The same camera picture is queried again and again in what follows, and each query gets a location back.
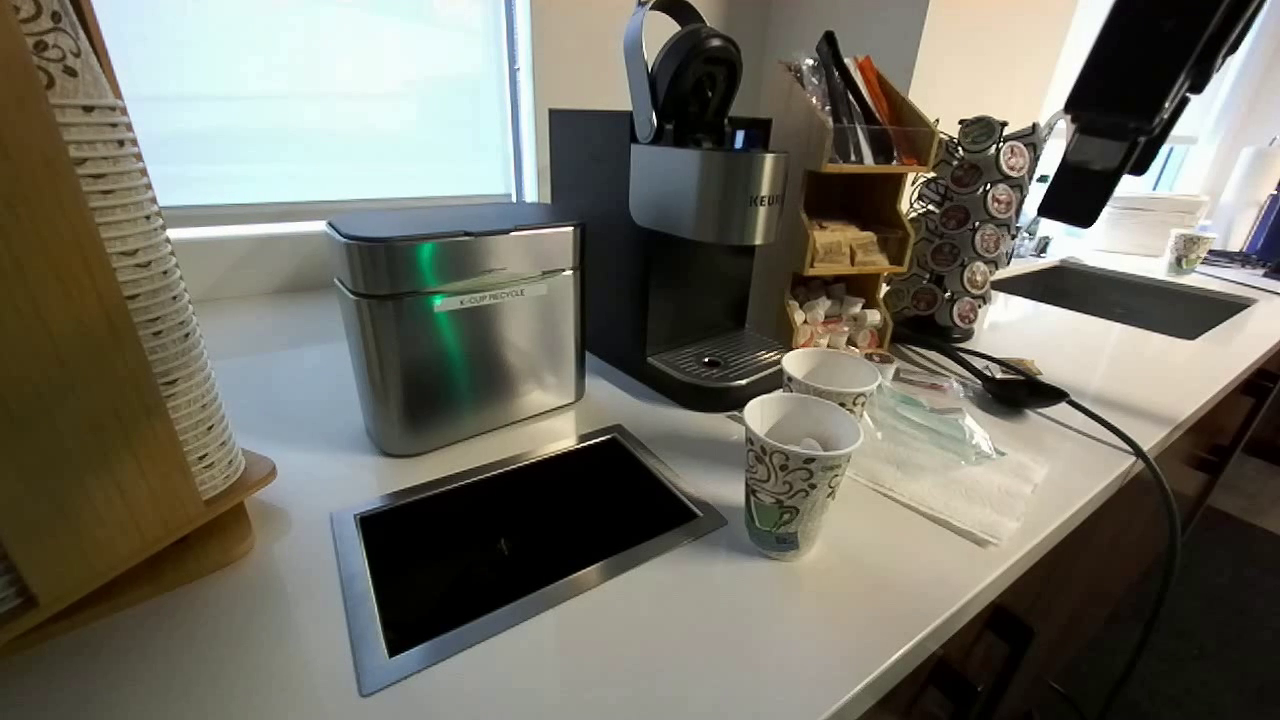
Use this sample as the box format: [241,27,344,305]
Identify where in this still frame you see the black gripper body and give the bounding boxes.
[1063,0,1267,145]

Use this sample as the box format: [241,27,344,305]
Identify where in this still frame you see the patterned paper cup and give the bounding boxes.
[741,388,868,559]
[779,345,887,419]

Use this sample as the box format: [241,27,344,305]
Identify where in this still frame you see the small paper cup by sink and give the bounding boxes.
[1164,219,1221,283]

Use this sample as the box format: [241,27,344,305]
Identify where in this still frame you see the creamer cup pile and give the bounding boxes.
[784,290,897,357]

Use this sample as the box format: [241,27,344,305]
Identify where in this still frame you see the wooden cup dispenser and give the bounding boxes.
[0,0,281,657]

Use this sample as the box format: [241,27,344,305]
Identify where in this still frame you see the white dish stack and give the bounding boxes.
[1094,187,1211,261]

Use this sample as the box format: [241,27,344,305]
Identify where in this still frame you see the black coffee pod carousel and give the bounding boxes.
[887,112,1048,345]

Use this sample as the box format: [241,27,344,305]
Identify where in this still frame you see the blue bottle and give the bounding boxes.
[1245,178,1280,281]

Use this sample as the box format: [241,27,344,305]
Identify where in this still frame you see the orange paper packets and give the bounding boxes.
[850,53,939,139]

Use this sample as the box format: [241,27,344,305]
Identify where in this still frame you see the wooden condiment organizer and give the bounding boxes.
[779,53,942,361]

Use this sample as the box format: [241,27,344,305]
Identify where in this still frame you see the brown sugar packets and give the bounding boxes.
[800,216,892,281]

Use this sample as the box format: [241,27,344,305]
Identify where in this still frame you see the black plastic cutlery bundle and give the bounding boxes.
[804,27,892,168]

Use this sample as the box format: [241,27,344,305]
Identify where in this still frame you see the clear zip bag teal seal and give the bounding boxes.
[850,373,1016,471]

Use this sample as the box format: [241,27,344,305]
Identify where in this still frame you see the clear plastic sleeve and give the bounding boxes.
[850,436,1058,553]

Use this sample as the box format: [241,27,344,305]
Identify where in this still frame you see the black silver coffee machine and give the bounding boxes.
[544,0,792,417]

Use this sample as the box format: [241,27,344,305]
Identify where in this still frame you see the stainless steel countertop bin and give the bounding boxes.
[322,198,587,459]

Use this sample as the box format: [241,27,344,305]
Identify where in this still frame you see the steel framed trash chute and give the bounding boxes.
[322,419,733,703]

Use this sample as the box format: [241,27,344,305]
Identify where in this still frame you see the dark power cable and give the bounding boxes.
[1031,388,1193,720]

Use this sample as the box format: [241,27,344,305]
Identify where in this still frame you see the bright window white frame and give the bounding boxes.
[86,0,535,227]

